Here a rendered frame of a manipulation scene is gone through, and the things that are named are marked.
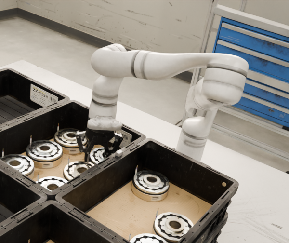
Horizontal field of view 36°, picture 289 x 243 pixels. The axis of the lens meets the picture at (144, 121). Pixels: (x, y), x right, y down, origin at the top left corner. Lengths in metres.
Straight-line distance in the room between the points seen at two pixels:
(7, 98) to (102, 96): 0.56
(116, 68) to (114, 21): 3.35
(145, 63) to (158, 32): 3.15
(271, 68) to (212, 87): 2.01
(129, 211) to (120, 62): 0.38
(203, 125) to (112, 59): 0.45
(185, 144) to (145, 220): 0.40
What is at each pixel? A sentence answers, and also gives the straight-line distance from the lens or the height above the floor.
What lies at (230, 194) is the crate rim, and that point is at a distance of 1.16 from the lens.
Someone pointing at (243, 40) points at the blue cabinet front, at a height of 0.78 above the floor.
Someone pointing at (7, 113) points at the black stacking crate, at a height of 0.83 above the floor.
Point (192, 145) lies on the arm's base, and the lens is 1.47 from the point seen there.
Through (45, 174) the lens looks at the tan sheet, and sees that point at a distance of 1.27.
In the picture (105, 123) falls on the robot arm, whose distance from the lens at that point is 1.17.
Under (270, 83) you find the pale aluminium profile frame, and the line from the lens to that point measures 2.96.
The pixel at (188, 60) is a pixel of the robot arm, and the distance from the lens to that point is 1.04.
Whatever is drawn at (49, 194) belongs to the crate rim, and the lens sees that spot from 1.05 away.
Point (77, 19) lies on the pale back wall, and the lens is 4.73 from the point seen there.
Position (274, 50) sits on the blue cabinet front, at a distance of 2.94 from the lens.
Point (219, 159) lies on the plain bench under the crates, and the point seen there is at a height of 0.70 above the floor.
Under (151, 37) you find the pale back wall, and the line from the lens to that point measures 4.27.
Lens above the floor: 1.59
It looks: 28 degrees down
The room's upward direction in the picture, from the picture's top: 11 degrees clockwise
